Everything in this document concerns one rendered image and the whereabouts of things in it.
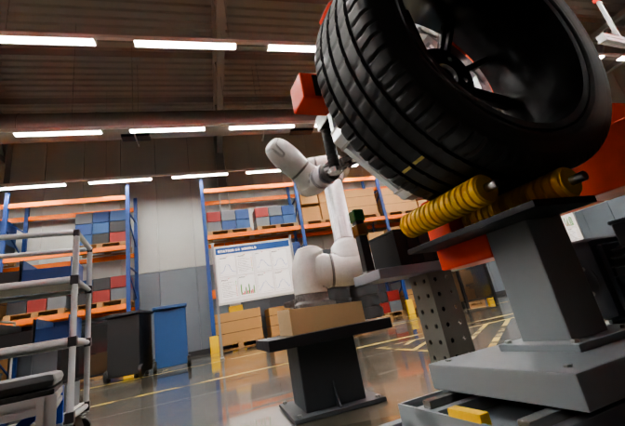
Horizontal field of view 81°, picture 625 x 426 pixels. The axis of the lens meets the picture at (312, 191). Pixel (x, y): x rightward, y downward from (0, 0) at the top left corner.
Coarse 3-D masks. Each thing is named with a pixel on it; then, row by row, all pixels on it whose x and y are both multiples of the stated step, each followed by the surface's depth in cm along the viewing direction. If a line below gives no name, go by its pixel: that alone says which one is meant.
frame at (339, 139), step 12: (420, 36) 110; (432, 36) 110; (456, 48) 112; (468, 60) 112; (480, 72) 111; (480, 84) 109; (336, 132) 88; (336, 144) 89; (348, 144) 87; (360, 156) 89; (372, 168) 89; (384, 180) 89; (396, 192) 89; (408, 192) 87
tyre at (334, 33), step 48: (336, 0) 77; (384, 0) 66; (336, 48) 73; (384, 48) 62; (336, 96) 76; (384, 96) 65; (432, 96) 60; (384, 144) 72; (432, 144) 65; (480, 144) 62; (528, 144) 64; (576, 144) 70; (432, 192) 77
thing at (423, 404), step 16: (416, 400) 70; (432, 400) 63; (448, 400) 64; (464, 400) 64; (480, 400) 64; (496, 400) 65; (624, 400) 50; (416, 416) 64; (432, 416) 60; (448, 416) 57; (464, 416) 54; (480, 416) 51; (496, 416) 59; (512, 416) 58; (528, 416) 47; (544, 416) 46; (560, 416) 47; (576, 416) 48; (592, 416) 47; (608, 416) 47; (624, 416) 48
